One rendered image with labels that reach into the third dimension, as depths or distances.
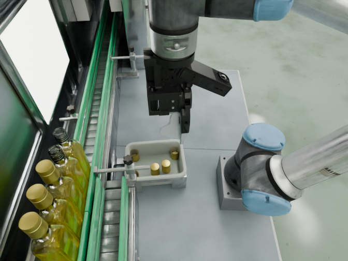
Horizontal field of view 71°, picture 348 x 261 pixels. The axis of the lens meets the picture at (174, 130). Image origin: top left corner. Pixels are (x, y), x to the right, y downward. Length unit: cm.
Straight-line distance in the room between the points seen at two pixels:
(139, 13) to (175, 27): 101
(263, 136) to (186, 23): 45
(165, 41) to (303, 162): 40
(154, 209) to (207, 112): 56
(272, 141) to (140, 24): 94
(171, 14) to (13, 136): 53
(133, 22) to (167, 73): 97
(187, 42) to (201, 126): 81
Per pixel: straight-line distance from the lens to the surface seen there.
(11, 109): 76
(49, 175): 59
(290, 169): 63
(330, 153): 59
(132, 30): 141
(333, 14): 53
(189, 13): 37
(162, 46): 39
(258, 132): 74
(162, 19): 37
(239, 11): 36
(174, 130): 50
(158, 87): 45
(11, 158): 74
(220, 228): 91
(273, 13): 37
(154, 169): 93
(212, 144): 109
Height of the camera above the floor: 159
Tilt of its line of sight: 48 degrees down
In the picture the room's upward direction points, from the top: straight up
